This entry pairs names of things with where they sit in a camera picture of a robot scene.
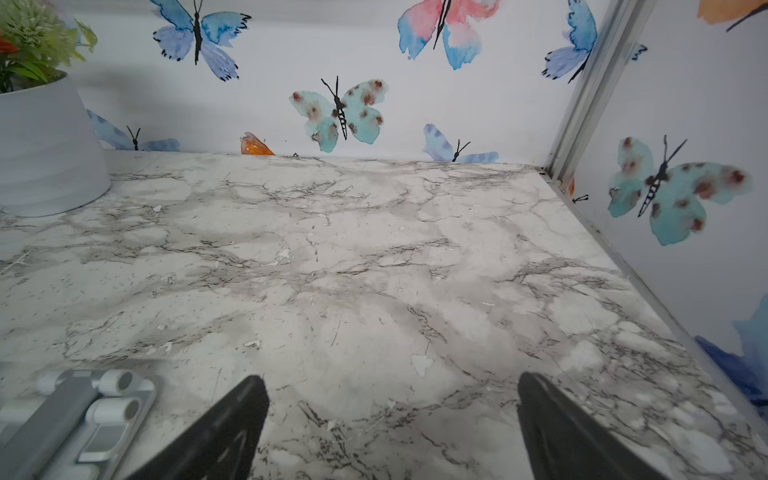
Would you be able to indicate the grey folding phone stand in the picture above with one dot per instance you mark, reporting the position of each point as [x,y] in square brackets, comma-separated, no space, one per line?
[79,426]

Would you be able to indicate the white flower pot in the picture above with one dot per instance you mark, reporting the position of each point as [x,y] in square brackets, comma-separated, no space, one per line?
[51,159]

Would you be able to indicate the aluminium frame post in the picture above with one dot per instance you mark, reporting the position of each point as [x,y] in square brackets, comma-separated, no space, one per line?
[617,38]

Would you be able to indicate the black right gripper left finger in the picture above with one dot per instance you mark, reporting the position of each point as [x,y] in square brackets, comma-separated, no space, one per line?
[219,445]

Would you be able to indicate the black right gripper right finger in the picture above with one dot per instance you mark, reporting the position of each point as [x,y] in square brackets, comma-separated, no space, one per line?
[563,442]

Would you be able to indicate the green artificial plant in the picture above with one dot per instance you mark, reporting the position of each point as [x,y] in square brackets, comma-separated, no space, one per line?
[37,44]

